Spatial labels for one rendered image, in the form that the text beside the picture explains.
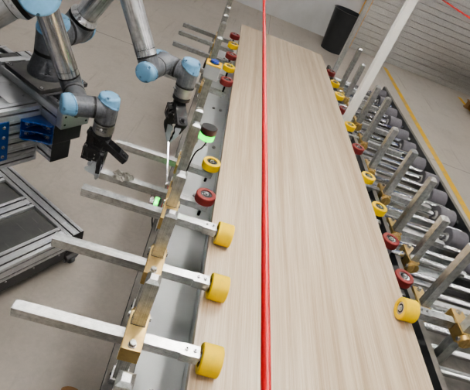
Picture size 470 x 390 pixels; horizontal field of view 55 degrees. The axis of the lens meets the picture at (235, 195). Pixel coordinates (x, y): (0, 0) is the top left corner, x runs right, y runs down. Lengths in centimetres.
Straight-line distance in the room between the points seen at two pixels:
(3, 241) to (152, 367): 113
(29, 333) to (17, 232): 49
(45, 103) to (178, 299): 92
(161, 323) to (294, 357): 51
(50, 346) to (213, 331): 112
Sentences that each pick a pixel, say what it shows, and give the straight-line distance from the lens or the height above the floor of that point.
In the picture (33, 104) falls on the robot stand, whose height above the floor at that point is 95.
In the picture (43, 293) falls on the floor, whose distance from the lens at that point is 247.
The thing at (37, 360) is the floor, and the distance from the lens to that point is 226.
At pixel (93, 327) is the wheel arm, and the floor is 96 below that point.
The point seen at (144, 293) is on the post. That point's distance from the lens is 110.
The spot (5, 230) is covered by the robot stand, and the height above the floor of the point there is 21.
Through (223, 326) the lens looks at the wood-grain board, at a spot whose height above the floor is 90.
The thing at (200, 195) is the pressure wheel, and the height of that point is 91.
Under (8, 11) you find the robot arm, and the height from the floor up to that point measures 141.
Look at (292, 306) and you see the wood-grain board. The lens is 152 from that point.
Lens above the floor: 192
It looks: 33 degrees down
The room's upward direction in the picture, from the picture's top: 24 degrees clockwise
